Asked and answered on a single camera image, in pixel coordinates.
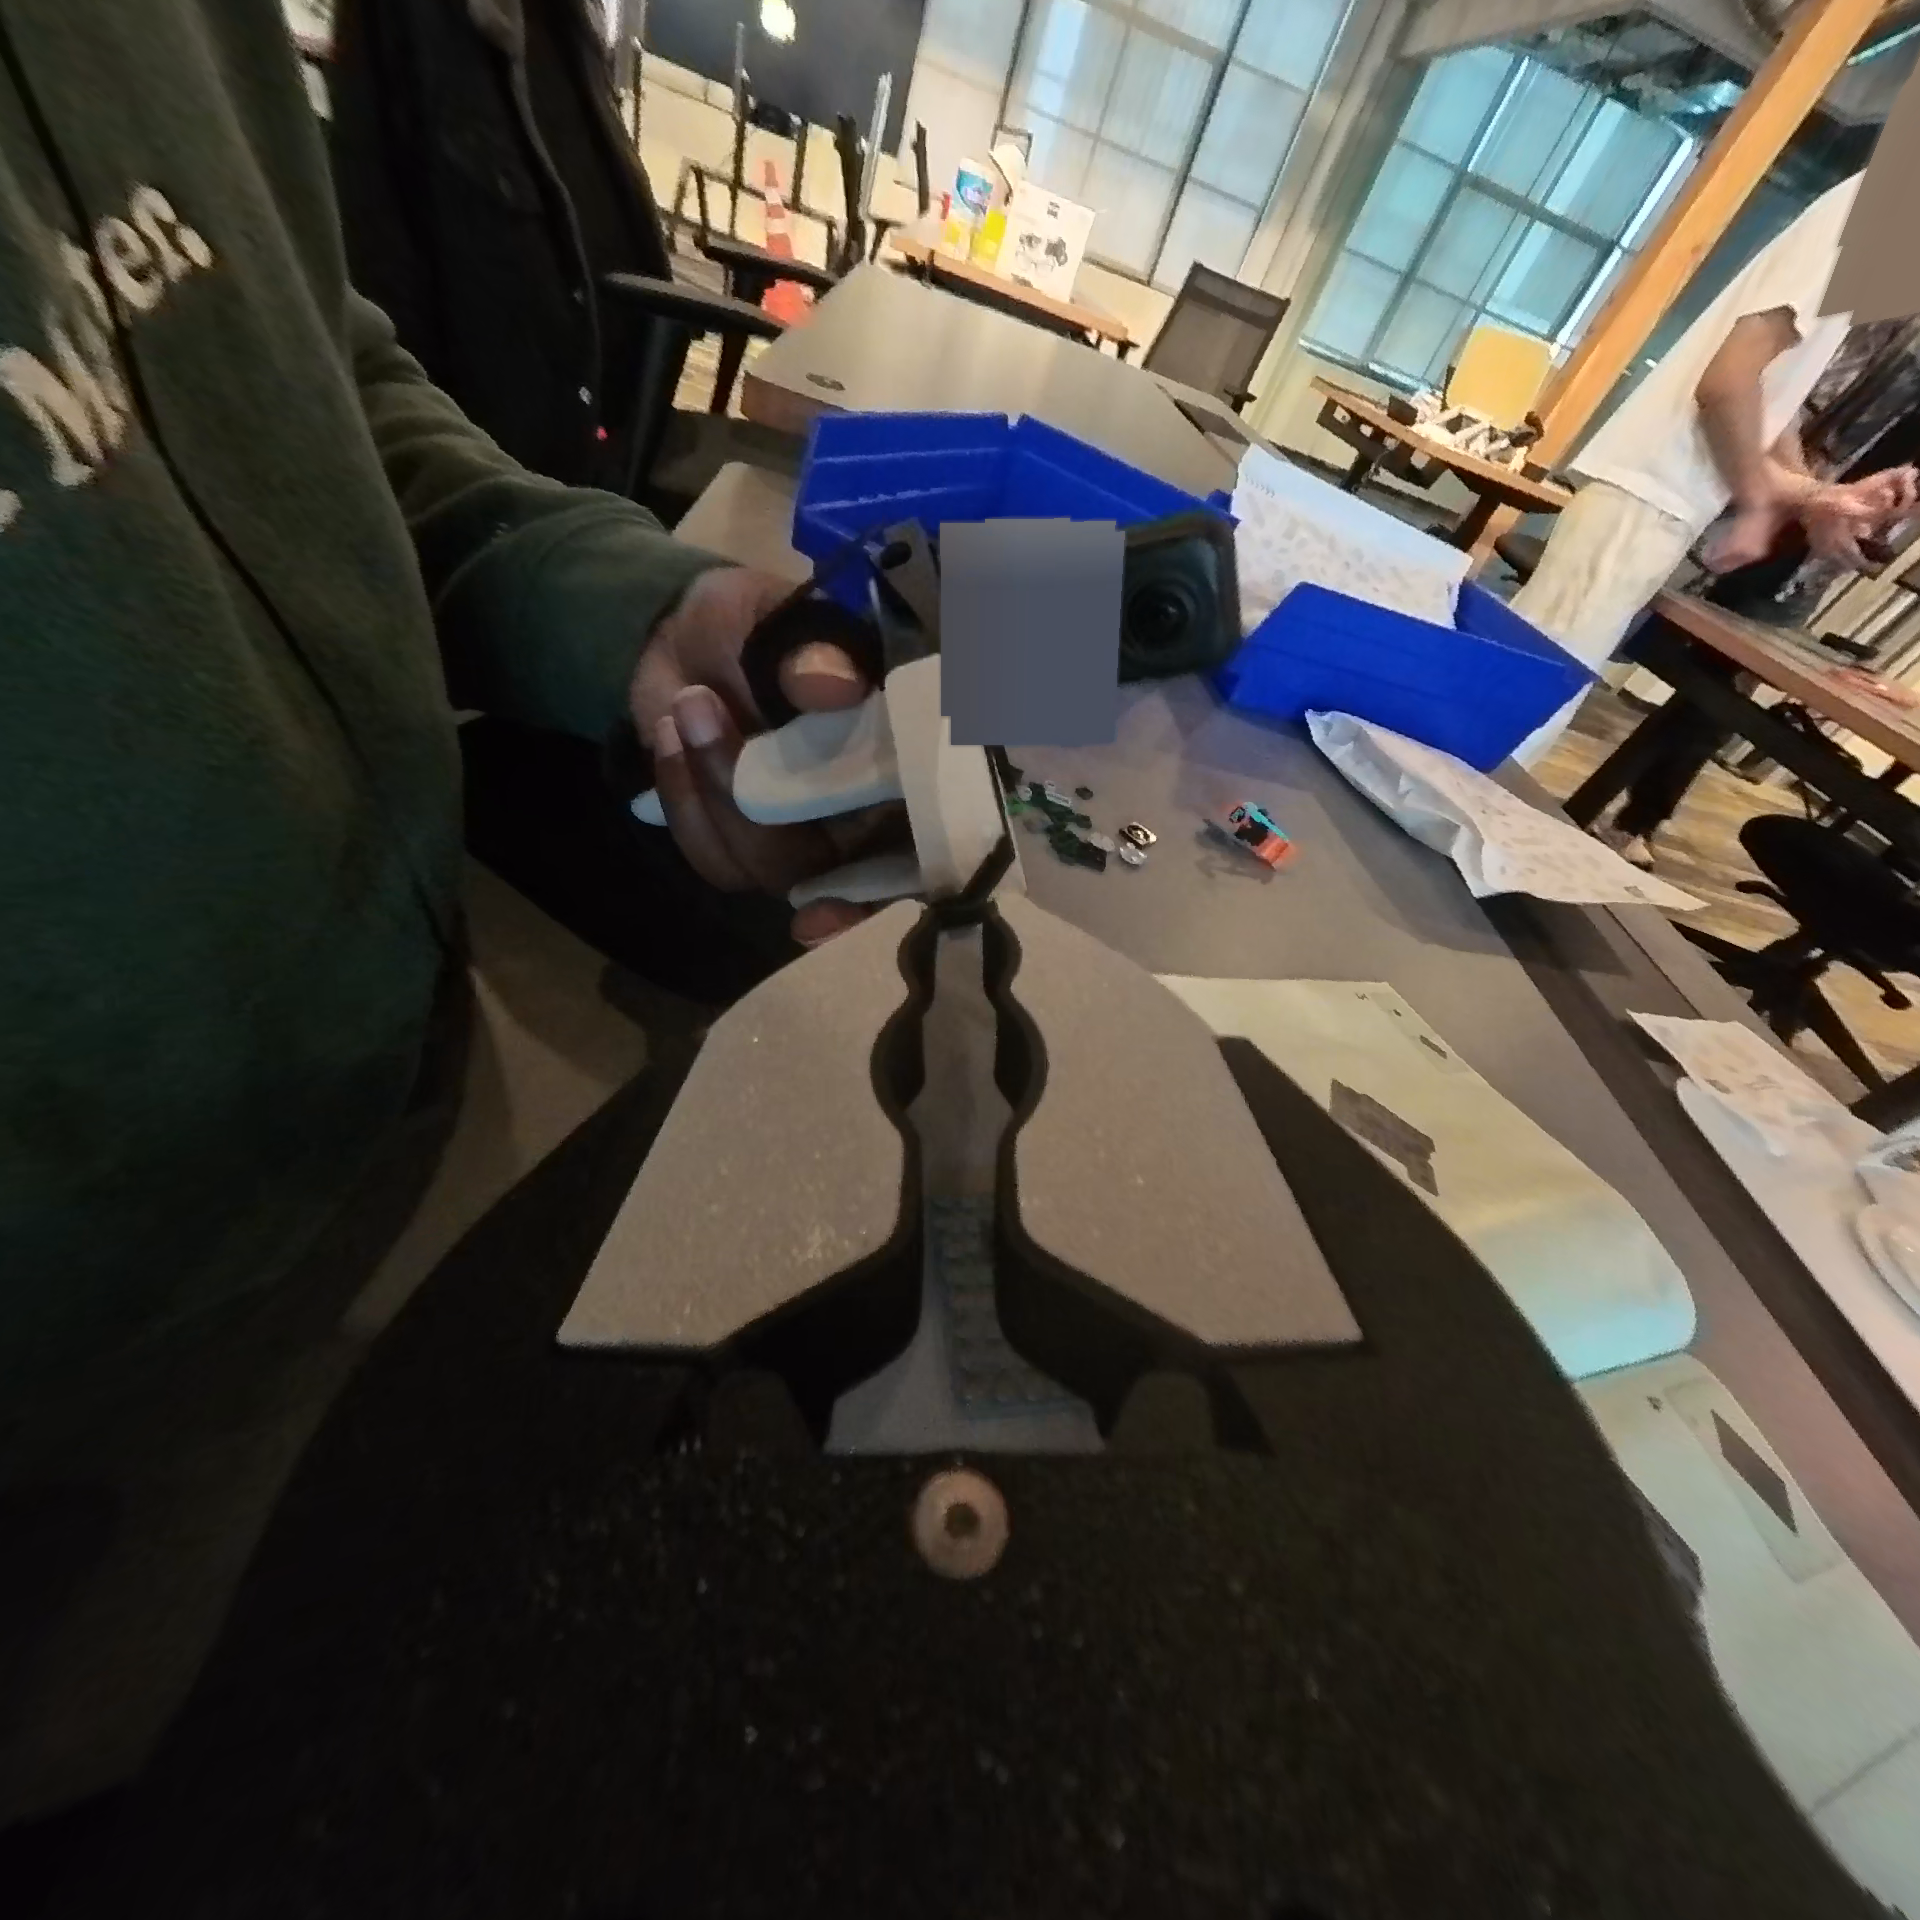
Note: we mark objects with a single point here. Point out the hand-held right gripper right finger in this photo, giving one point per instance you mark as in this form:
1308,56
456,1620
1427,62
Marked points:
1184,1185

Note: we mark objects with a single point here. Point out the open instruction booklet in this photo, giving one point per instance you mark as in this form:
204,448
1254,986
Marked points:
1500,1171

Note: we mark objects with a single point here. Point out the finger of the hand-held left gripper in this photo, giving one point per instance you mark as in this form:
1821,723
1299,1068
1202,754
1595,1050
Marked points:
954,809

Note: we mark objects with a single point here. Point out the blue plastic bin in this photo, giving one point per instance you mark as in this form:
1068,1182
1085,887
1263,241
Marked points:
1381,674
901,481

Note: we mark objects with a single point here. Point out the orange traffic cone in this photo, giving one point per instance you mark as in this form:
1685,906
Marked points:
779,254

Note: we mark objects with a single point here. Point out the person's dark green hoodie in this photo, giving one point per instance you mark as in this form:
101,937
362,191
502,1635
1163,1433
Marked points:
181,750

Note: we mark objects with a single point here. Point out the white cardboard box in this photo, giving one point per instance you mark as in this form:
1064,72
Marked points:
1050,241

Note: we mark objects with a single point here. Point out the pile of small building pieces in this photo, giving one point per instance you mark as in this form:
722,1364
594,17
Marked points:
1072,840

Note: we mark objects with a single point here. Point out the wooden pillar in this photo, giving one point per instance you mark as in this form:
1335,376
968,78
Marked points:
1724,194

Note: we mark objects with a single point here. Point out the black office chair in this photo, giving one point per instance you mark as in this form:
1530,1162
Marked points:
676,294
1829,886
1214,322

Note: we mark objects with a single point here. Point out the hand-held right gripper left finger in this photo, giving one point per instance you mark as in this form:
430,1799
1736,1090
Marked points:
735,1185

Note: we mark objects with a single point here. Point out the person's left hand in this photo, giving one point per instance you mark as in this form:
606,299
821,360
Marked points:
692,705

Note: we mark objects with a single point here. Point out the wooden table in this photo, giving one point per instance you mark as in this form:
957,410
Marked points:
1771,644
1440,451

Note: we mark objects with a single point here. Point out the black jacket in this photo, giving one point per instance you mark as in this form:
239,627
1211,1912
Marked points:
482,224

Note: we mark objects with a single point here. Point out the large window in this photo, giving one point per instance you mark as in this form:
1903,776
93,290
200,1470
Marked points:
1500,194
1142,105

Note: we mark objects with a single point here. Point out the small orange blue toy piece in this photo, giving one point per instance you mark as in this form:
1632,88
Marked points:
1267,840

